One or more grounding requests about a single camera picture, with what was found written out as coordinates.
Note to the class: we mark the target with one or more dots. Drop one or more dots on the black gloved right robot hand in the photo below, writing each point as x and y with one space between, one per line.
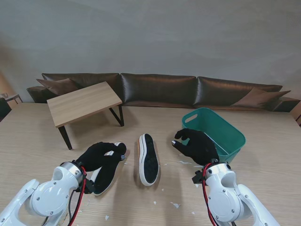
200 148

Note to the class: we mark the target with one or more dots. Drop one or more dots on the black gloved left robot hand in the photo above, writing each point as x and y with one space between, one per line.
94 157

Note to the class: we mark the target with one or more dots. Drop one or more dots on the yellow canvas sneaker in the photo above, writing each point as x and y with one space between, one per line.
105 176
149 162

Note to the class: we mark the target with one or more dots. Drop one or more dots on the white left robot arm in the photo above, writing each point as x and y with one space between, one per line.
47 197

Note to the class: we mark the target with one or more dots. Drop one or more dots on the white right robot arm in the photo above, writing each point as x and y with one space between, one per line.
225 197

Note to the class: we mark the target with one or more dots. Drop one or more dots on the green plastic basket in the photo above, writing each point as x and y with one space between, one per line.
230 131

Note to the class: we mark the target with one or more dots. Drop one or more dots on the small wooden black-legged bench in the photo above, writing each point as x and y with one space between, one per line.
82 103

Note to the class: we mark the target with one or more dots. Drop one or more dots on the dark brown leather sofa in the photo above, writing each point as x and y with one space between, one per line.
160 89

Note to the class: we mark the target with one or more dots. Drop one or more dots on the brown sofa cushion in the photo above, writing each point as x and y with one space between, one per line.
258 97
56 86

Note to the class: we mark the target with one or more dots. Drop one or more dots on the small wooden side table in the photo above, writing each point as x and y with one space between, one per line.
14 97

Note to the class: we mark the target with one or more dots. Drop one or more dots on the light wooden cabinet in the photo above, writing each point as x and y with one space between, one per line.
296 114

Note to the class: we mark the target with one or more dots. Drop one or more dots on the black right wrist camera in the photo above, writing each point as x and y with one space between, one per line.
197 177

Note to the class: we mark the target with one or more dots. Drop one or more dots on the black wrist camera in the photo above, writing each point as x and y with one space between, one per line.
197 177
90 187

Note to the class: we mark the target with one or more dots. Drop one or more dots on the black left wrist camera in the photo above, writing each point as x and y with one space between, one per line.
90 187

